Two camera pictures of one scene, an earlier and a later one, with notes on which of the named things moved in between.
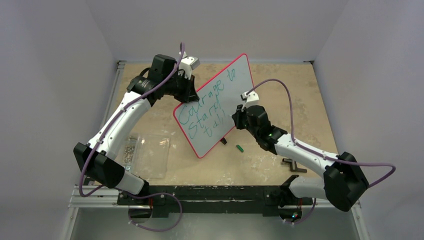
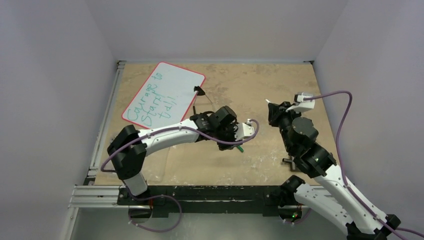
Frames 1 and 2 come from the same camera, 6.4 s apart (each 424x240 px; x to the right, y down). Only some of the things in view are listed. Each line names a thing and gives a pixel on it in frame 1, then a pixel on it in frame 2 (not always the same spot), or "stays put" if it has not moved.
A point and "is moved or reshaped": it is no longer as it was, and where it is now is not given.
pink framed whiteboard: [204, 122] is moved or reshaped
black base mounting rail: [213, 201] stays put
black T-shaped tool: [293, 166] stays put
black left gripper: [189, 94] to [232, 127]
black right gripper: [241, 117] to [274, 113]
